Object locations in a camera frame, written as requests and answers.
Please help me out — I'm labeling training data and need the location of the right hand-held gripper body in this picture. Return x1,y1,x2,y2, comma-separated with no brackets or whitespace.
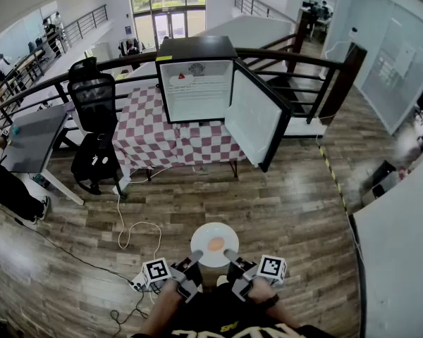
226,254,288,303

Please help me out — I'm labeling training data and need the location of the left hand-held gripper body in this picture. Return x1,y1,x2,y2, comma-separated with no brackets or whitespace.
141,257,204,304

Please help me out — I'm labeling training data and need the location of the brown egg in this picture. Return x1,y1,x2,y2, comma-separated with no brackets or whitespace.
207,237,225,253

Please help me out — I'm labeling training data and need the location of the white plate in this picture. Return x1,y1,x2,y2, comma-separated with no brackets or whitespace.
190,222,240,268

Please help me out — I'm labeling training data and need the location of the black mini fridge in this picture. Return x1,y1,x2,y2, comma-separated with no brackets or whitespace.
155,35,293,173

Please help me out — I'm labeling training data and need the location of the person's left forearm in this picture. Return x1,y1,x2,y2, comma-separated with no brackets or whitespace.
145,279,185,338

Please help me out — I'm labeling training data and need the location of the person's right forearm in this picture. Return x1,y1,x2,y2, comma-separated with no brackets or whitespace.
247,279,299,330

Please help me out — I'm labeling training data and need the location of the small plate with watermelon slice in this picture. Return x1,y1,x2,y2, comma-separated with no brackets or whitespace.
168,73,195,86

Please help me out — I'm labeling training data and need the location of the white power strip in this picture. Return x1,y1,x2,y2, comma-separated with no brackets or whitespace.
128,273,153,294

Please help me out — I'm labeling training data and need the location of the black wristband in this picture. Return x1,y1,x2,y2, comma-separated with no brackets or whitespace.
259,293,281,310

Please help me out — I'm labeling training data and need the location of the person's black printed shirt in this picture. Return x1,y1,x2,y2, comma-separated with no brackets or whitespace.
129,282,339,338

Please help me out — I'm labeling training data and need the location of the yellow black floor tape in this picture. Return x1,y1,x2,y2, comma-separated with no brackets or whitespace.
318,145,349,218

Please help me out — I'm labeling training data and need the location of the white counter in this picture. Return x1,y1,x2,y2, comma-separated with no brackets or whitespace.
348,149,423,338

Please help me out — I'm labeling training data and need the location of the red white checkered tablecloth table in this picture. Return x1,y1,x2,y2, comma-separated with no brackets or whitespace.
111,85,248,182

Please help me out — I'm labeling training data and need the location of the grey desk with white legs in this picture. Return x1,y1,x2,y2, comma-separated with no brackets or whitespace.
0,103,86,206

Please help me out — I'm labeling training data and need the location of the black mesh office chair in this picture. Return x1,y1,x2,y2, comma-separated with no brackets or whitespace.
67,56,128,200

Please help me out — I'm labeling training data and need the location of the dark wooden railing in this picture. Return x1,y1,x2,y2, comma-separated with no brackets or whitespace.
0,11,368,137

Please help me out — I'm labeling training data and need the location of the glass entrance door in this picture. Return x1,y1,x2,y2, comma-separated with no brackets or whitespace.
128,0,207,49

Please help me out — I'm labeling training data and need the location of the white floor cable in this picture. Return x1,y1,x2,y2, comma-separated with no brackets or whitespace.
116,167,163,260

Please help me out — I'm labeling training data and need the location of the black floor cable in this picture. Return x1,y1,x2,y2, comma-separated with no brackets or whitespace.
0,199,152,337

